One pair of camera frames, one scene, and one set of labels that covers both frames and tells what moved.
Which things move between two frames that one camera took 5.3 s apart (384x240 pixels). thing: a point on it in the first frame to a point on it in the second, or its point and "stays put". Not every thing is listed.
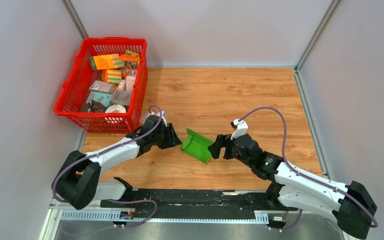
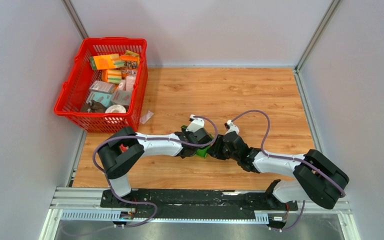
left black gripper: [173, 140] to [185, 132]
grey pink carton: [122, 97] stays put
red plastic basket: [74, 90] stays put
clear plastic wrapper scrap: [144, 117] stays put
